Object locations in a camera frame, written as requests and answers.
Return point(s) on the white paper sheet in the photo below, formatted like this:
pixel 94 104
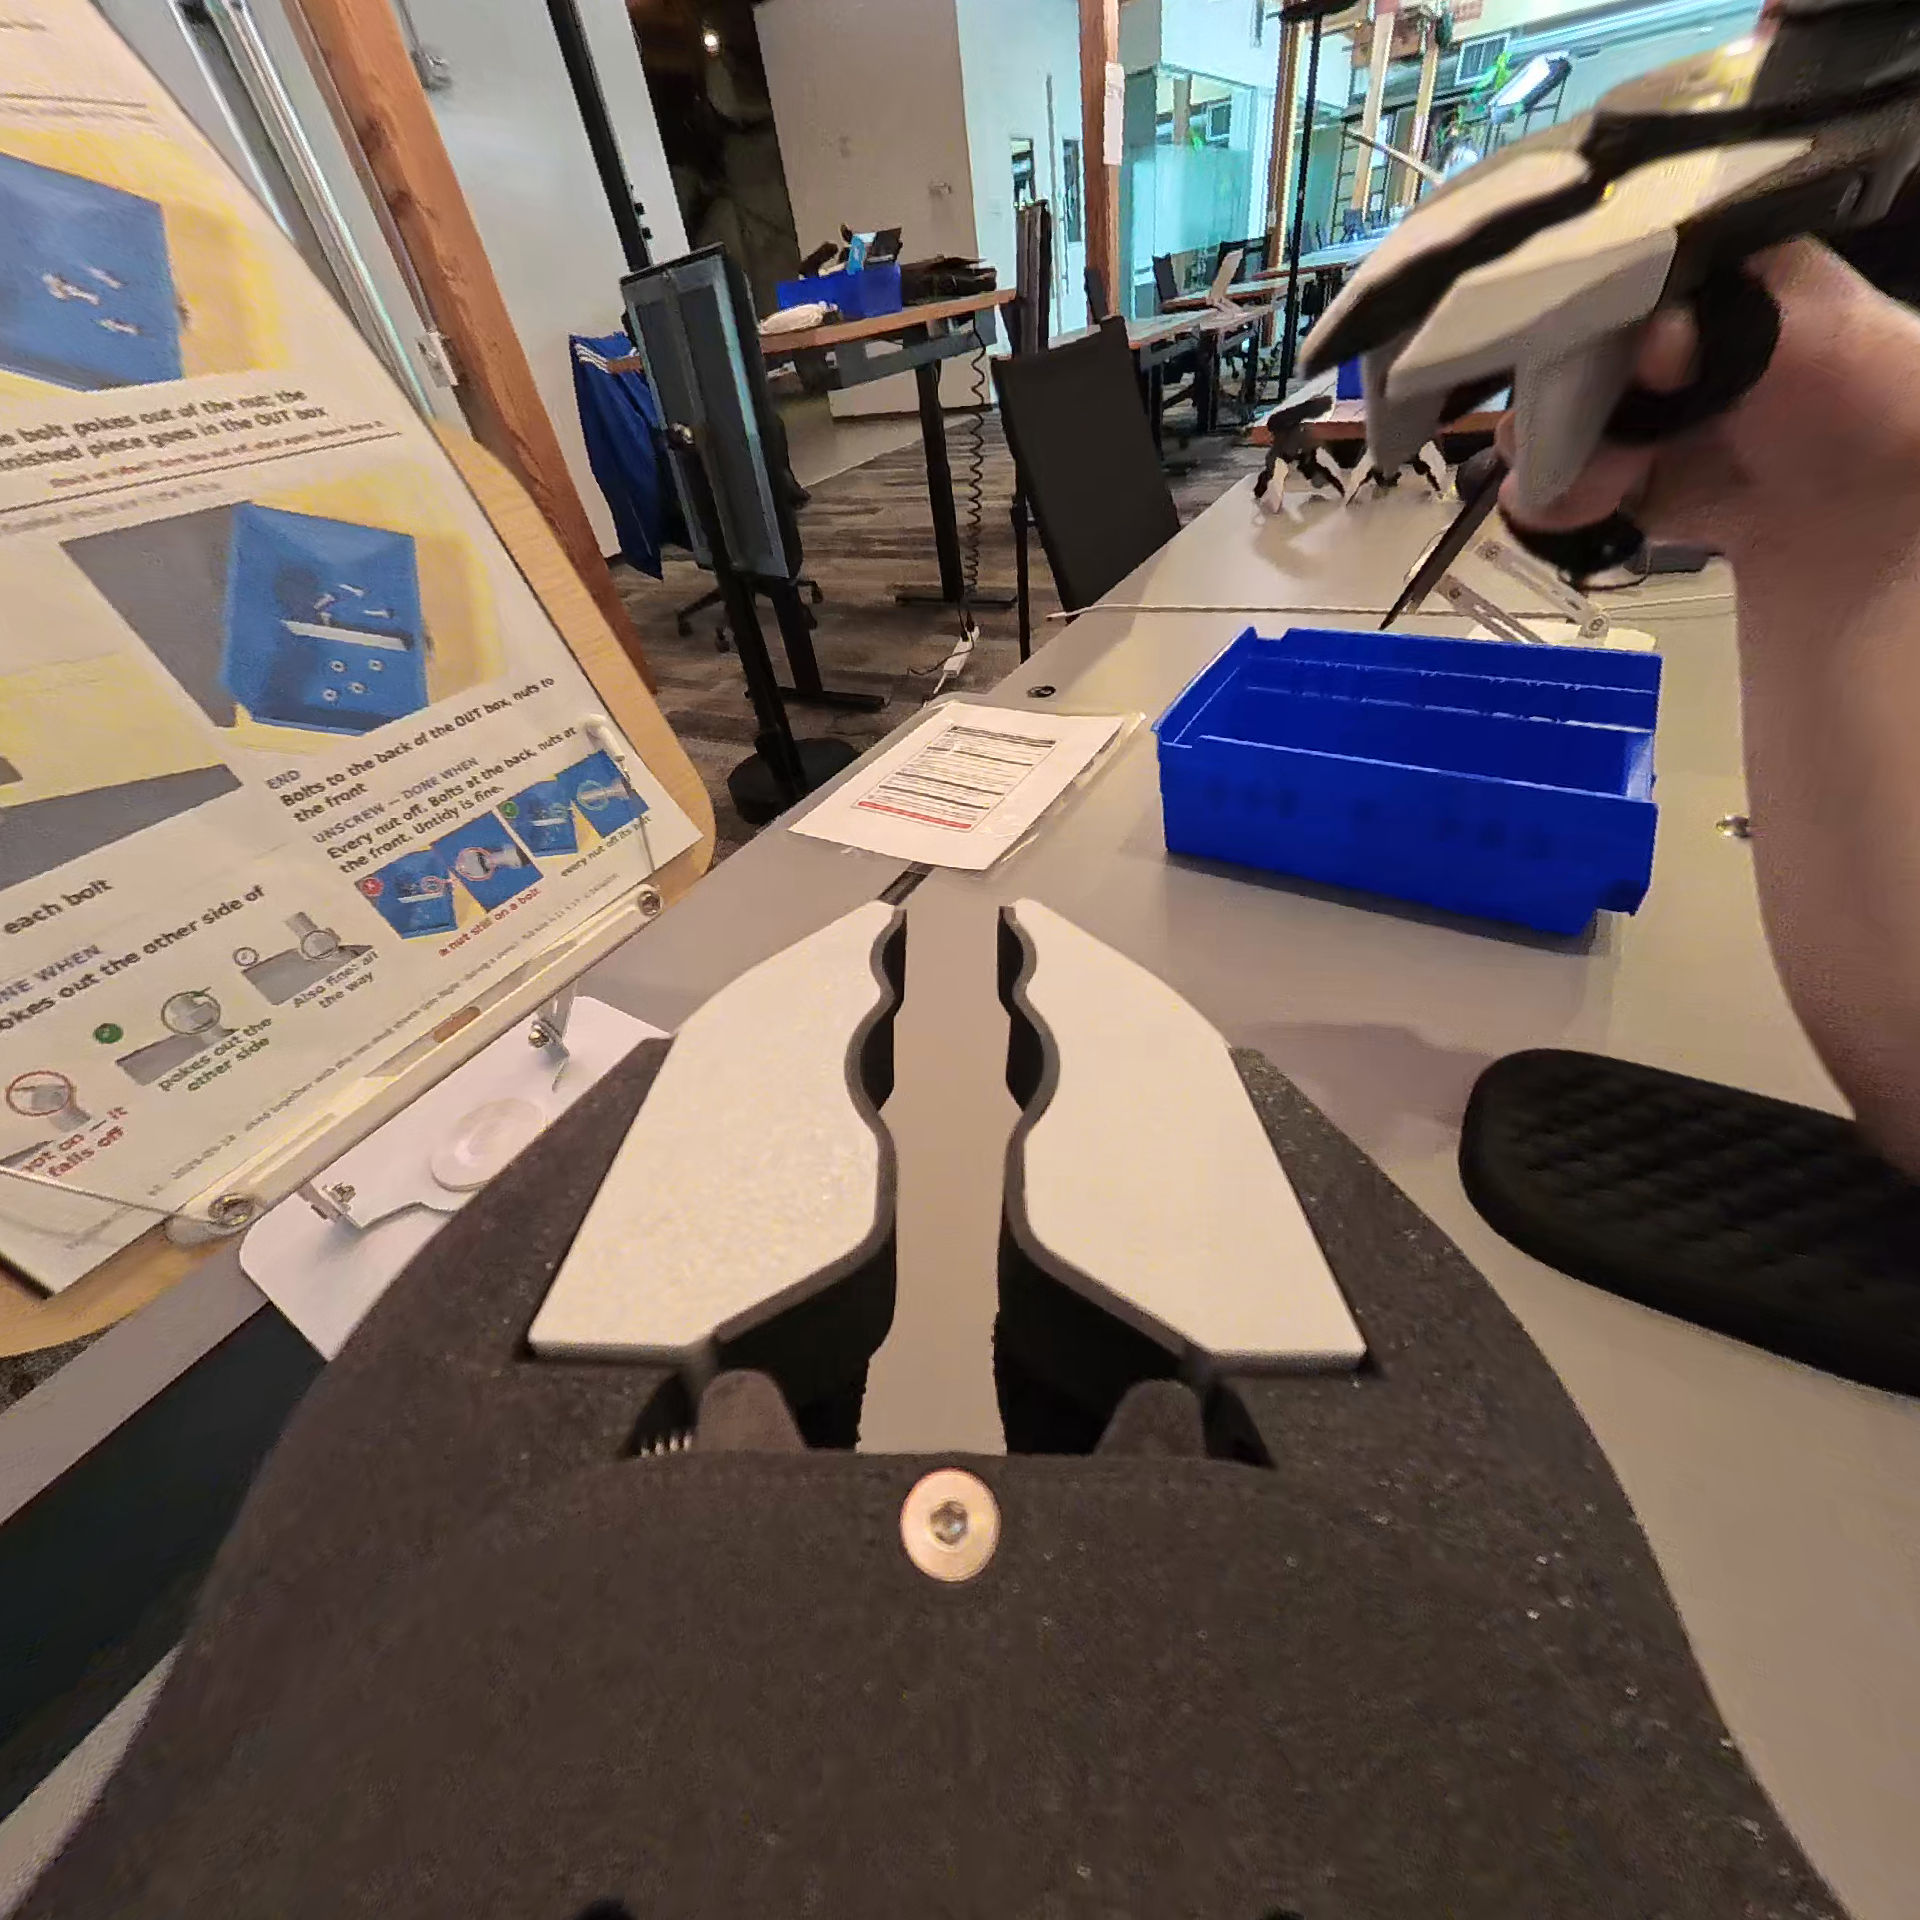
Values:
pixel 960 780

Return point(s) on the blue plastic bin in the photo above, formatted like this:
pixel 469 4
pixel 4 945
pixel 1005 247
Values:
pixel 1410 810

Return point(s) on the person's right hand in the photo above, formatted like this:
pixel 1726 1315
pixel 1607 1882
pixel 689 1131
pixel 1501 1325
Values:
pixel 1830 434

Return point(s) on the blue storage bin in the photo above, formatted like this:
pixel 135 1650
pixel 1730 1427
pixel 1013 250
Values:
pixel 839 292

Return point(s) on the black metal rolling stand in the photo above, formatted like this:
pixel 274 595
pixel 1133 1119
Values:
pixel 705 389

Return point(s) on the metal-legged document stand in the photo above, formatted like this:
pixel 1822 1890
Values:
pixel 1501 579

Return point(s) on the black elbow rest pad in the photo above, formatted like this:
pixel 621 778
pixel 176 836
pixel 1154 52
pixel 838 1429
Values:
pixel 1695 1200

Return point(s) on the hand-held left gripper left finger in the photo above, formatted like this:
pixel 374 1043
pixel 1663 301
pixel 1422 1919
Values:
pixel 721 1185

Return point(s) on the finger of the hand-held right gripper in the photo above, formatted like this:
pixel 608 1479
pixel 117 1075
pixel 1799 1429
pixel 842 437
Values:
pixel 1501 194
pixel 1545 299

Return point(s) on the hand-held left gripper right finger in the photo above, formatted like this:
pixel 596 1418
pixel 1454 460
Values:
pixel 1184 1185

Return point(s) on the wooden standing desk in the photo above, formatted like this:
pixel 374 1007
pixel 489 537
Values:
pixel 930 451

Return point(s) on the person's right forearm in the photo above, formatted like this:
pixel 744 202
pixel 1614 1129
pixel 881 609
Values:
pixel 1846 825

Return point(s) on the black round stand base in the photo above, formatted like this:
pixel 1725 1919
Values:
pixel 788 780

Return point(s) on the black white clip tool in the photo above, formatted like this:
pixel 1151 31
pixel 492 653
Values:
pixel 1402 474
pixel 1302 451

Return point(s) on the instruction board on stand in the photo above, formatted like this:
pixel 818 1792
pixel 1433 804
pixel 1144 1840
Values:
pixel 225 900

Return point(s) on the white power strip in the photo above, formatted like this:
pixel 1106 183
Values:
pixel 957 647

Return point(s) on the blue garment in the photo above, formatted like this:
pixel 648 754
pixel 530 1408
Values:
pixel 623 451

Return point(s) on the wooden beam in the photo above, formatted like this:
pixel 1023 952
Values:
pixel 434 224

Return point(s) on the wooden document stand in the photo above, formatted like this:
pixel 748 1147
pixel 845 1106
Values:
pixel 600 661

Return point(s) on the wooden support post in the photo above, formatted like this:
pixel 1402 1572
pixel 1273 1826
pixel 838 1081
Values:
pixel 1100 181

